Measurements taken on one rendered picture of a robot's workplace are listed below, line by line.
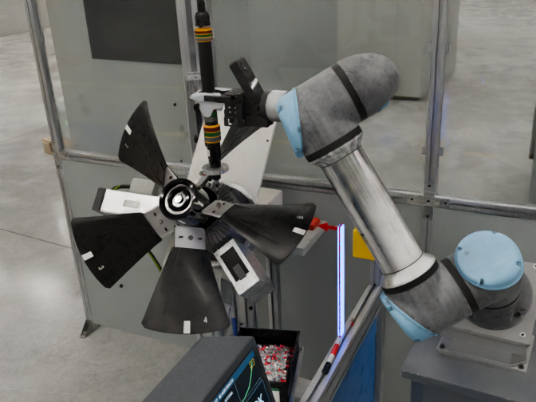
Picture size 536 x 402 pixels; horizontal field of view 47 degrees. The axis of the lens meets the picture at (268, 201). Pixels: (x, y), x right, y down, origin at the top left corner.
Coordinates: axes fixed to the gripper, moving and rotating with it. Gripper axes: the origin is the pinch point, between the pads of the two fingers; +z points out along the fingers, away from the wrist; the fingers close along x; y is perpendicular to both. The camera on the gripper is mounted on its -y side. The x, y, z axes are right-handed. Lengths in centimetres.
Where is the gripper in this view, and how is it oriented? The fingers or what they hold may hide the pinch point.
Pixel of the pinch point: (199, 92)
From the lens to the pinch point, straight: 159.0
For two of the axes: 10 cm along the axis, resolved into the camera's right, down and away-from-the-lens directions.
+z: -9.1, -1.3, 4.0
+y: 0.5, 9.2, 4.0
